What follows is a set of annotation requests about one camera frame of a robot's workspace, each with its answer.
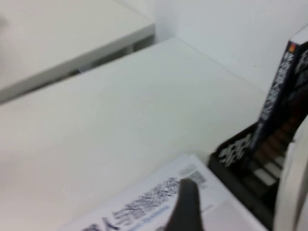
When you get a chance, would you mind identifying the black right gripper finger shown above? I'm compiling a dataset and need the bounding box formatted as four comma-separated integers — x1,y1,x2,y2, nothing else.
165,178,205,231

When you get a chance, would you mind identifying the book with blue-suited man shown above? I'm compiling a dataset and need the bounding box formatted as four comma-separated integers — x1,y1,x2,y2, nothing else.
57,154,267,231

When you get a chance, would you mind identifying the black mesh book stand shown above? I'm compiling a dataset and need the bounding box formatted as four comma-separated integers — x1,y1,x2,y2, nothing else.
207,40,308,231

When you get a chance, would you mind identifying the dark spine robotics book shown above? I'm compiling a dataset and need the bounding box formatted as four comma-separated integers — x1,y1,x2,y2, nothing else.
249,24,308,150

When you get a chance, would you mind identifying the white side table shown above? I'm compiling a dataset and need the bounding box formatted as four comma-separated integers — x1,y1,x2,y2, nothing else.
0,0,155,104

